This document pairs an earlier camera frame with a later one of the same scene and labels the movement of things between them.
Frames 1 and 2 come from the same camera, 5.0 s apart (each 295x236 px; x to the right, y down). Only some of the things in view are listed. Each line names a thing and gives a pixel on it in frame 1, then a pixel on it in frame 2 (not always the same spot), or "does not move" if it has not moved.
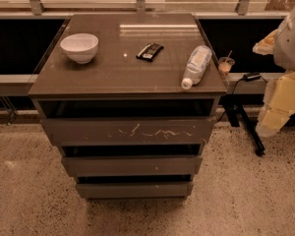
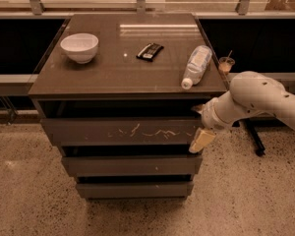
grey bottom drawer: [136, 190] does not move
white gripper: [291, 46] -> [208, 116]
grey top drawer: [128, 131] does not move
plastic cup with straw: [225, 64] does not move
